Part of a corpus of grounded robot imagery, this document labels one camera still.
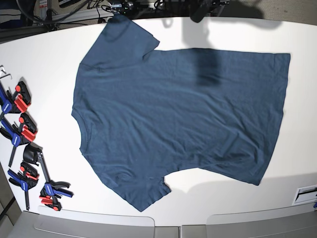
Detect dark blue T-shirt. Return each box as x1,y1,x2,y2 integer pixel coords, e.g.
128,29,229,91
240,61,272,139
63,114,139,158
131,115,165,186
72,14,291,211

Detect blue red bar clamp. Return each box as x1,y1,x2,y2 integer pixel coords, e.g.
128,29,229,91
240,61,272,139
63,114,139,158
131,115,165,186
0,113,37,167
0,81,31,119
7,161,39,211
23,144,73,211

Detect bottom blue red bar clamp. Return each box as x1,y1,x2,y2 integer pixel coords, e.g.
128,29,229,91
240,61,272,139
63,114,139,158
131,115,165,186
23,144,73,211

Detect top blue red bar clamp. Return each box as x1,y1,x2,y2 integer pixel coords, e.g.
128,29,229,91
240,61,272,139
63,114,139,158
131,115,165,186
0,81,31,119

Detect left grey chair back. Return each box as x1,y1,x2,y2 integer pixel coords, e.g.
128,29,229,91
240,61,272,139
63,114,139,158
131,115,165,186
9,206,179,238

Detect grey chair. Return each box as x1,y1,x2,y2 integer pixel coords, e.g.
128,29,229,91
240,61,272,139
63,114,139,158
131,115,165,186
9,206,179,238
180,204,317,238

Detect metal hex key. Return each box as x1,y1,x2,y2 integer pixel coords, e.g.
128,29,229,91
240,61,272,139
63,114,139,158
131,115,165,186
0,65,12,79

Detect right grey chair back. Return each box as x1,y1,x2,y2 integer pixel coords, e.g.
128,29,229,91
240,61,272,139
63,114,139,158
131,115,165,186
180,204,317,238

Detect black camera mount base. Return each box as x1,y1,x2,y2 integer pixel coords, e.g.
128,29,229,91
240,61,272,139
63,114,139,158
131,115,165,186
189,0,212,23

